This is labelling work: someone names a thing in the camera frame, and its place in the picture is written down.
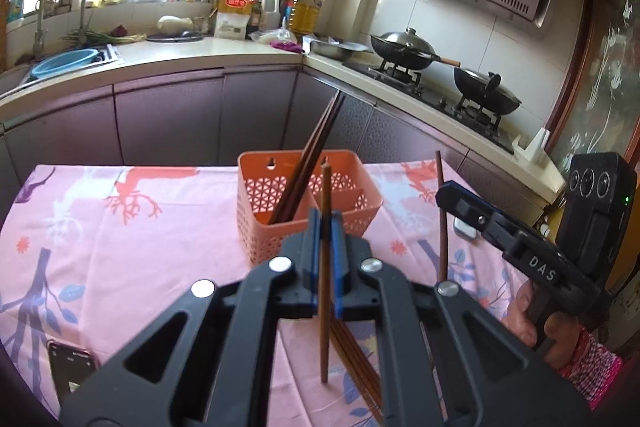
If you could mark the brown wooden chopstick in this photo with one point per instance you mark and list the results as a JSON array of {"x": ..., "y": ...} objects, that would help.
[
  {"x": 326, "y": 192},
  {"x": 312, "y": 142},
  {"x": 322, "y": 142},
  {"x": 442, "y": 252}
]

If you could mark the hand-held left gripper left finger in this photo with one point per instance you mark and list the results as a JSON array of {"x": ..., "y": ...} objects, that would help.
[{"x": 315, "y": 247}]

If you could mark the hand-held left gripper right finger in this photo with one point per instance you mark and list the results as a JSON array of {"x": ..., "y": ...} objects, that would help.
[{"x": 338, "y": 257}]

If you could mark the white radish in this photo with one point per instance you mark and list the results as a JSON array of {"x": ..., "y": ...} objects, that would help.
[{"x": 172, "y": 24}]

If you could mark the white plastic jug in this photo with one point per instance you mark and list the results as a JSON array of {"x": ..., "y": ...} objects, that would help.
[{"x": 270, "y": 9}]

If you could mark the steel tray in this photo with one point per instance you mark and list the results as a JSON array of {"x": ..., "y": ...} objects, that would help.
[{"x": 330, "y": 49}]

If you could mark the black wok with black lid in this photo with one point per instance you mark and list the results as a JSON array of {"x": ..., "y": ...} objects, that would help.
[{"x": 487, "y": 94}]

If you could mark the person's right forearm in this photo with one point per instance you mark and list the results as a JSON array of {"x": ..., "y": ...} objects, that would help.
[{"x": 595, "y": 367}]

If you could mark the orange plastic utensil basket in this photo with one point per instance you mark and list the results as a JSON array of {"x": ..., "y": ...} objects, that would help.
[{"x": 260, "y": 227}]

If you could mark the pink printed tablecloth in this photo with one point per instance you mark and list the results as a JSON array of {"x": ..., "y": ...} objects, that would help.
[{"x": 150, "y": 257}]

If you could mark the person's right hand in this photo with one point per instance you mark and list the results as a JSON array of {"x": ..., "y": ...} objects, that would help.
[{"x": 517, "y": 314}]

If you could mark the oil bottle with red label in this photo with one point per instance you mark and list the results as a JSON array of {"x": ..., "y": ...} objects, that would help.
[{"x": 232, "y": 7}]

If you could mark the white plastic bag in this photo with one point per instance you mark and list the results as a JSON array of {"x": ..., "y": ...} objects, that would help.
[{"x": 277, "y": 39}]

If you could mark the white square device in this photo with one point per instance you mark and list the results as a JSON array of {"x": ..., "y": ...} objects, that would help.
[{"x": 465, "y": 230}]

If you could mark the black gas stove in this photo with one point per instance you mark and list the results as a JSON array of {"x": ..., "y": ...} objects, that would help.
[{"x": 435, "y": 99}]

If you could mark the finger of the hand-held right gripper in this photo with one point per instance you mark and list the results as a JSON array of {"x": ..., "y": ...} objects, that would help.
[{"x": 462, "y": 207}]

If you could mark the black smartphone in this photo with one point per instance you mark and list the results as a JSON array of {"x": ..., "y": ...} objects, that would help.
[{"x": 70, "y": 372}]

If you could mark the blue white packet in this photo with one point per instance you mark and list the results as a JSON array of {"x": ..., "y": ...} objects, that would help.
[{"x": 15, "y": 4}]

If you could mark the purple kitchen cabinets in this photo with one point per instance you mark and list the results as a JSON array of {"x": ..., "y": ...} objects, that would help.
[{"x": 170, "y": 117}]

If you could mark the white plastic stand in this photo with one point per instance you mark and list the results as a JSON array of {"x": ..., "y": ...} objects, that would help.
[{"x": 534, "y": 147}]

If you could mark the green onions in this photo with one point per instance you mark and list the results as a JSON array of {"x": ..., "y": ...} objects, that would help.
[{"x": 105, "y": 38}]

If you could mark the steel sink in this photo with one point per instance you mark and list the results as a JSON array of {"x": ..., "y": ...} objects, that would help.
[{"x": 107, "y": 54}]

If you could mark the blue plastic basin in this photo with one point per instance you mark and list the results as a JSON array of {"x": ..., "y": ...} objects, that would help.
[{"x": 65, "y": 62}]

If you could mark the patterned glass door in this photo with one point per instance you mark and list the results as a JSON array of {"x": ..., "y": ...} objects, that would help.
[{"x": 605, "y": 72}]

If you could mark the yellow oil bottle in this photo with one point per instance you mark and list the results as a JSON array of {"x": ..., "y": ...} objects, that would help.
[{"x": 305, "y": 9}]

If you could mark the bunch of brown chopsticks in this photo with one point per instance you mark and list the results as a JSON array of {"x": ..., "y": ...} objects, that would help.
[{"x": 352, "y": 357}]

